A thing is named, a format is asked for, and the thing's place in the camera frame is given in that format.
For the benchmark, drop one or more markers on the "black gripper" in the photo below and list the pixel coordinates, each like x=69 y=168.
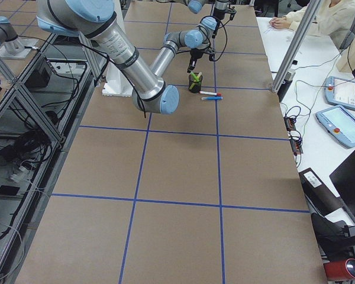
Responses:
x=196 y=54

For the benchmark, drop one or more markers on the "green highlighter pen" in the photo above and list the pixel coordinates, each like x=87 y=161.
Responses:
x=195 y=75

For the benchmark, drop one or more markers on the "red marker pen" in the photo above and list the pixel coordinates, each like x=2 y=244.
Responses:
x=210 y=93

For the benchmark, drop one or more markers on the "blue marker pen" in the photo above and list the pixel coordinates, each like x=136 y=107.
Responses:
x=212 y=98

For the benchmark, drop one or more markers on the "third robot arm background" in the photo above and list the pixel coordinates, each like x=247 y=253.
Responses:
x=11 y=45

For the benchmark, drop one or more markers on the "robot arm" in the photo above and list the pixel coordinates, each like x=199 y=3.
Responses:
x=97 y=21
x=195 y=6

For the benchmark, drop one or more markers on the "black mesh pen cup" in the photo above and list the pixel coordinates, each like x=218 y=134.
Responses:
x=193 y=87

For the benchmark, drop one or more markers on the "black thermos bottle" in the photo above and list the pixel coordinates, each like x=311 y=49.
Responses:
x=288 y=79

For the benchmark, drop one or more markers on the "orange usb hub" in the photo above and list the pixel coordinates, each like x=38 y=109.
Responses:
x=294 y=136

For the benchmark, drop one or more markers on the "far teach pendant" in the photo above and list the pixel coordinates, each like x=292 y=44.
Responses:
x=339 y=91

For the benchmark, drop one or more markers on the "teach pendant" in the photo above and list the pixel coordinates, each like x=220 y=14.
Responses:
x=339 y=91
x=339 y=123

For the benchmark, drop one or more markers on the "near teach pendant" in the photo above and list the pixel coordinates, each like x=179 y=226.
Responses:
x=339 y=123

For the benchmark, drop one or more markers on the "red cylinder speaker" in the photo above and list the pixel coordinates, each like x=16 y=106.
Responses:
x=341 y=270

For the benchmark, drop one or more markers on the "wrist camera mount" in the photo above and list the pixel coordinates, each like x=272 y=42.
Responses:
x=231 y=12
x=211 y=54

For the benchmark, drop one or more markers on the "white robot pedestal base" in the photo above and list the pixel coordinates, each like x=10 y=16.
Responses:
x=116 y=83

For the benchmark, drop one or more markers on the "aluminium frame post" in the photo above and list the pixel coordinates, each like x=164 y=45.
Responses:
x=295 y=44

